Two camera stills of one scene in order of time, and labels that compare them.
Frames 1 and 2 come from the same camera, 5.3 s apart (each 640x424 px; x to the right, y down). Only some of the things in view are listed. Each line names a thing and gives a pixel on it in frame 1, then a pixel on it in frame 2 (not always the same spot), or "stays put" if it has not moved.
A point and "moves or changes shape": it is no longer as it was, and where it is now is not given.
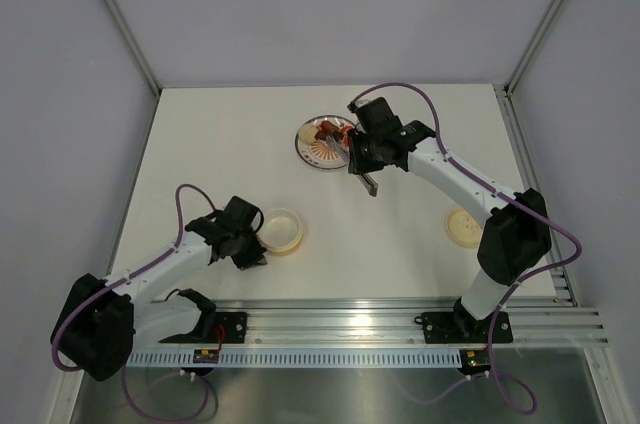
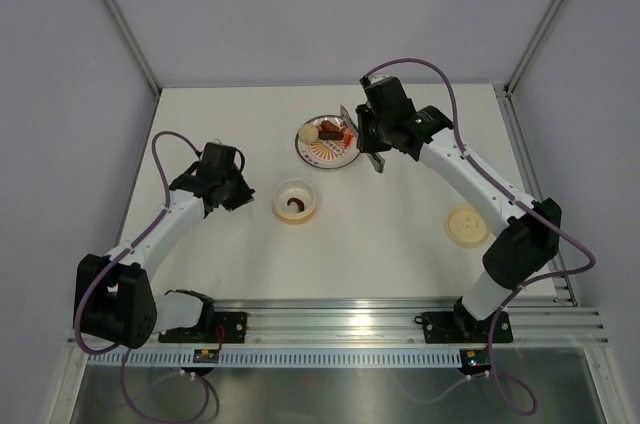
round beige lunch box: [281, 231] -> [294, 200]
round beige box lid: [464, 228] stays put
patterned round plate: [320, 154] stays put
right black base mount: [460, 327] stays put
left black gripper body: [248, 249] -> [237, 192]
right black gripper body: [365, 154] -> [373, 136]
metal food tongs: [366, 179] moves or changes shape
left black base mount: [224, 328] stays put
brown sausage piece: [325, 129] stays put
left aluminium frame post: [120, 16] stays put
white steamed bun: [307, 133] stays put
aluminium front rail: [380, 323] stays put
